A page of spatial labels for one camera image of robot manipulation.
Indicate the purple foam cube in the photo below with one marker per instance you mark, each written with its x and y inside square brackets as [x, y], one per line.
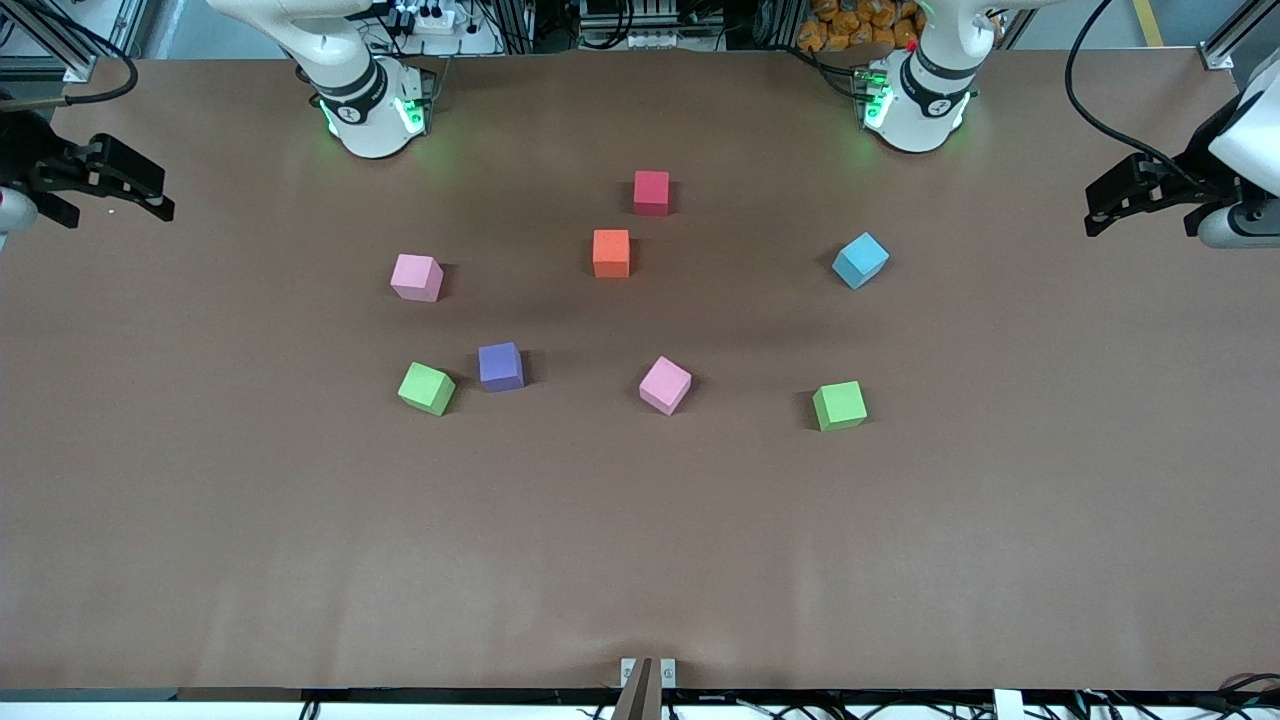
[500, 366]

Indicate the white power strip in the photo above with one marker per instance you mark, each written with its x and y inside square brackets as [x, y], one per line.
[440, 20]

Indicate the paper table cover sheet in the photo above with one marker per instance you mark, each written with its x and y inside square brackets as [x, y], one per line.
[900, 550]

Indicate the pink foam cube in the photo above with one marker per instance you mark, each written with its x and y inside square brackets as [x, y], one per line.
[417, 277]
[665, 385]

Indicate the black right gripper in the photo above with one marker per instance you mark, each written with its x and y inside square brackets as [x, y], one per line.
[27, 148]

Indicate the white metal bracket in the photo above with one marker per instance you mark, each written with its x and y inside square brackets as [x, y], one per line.
[668, 672]

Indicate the orange foam cube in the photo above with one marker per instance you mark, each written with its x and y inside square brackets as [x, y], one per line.
[611, 252]

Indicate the aluminium frame profile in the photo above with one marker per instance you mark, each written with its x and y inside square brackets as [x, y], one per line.
[60, 50]
[1225, 45]

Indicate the green foam cube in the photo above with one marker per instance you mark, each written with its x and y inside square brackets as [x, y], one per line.
[839, 405]
[427, 388]

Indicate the light blue foam cube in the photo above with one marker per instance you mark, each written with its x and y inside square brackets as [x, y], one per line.
[860, 260]

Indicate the brown wooden stick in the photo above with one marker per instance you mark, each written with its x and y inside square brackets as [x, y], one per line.
[636, 695]

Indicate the orange packets pile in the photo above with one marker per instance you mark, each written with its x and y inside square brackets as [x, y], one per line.
[850, 25]

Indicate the grey electronics rack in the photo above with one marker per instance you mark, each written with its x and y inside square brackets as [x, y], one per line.
[635, 25]

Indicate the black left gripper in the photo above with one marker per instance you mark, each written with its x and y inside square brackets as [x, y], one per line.
[1197, 166]

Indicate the red foam cube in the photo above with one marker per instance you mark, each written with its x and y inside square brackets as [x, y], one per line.
[651, 190]

